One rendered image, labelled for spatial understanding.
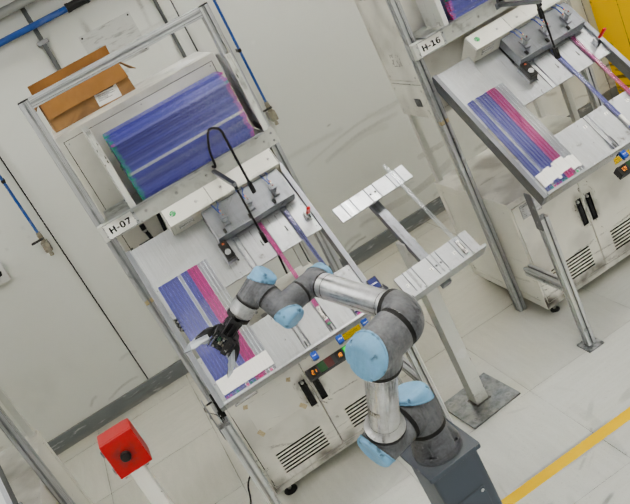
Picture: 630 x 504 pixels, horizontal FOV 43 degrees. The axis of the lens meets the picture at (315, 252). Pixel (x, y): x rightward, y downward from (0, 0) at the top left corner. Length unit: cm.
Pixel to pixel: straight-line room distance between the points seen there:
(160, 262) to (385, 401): 129
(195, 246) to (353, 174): 204
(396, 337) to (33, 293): 306
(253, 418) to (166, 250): 76
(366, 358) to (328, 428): 153
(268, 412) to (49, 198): 191
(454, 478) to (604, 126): 163
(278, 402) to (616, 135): 172
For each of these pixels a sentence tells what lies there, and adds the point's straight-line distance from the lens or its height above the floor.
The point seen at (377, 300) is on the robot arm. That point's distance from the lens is 204.
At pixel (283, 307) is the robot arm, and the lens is 219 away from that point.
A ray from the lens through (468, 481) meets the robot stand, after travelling 246.
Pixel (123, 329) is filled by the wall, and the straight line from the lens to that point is 477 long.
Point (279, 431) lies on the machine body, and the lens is 333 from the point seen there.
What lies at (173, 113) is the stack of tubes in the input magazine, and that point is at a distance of 302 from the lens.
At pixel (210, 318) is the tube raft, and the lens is 294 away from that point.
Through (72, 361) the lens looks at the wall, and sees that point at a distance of 481.
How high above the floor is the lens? 206
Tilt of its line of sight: 22 degrees down
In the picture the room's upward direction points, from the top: 28 degrees counter-clockwise
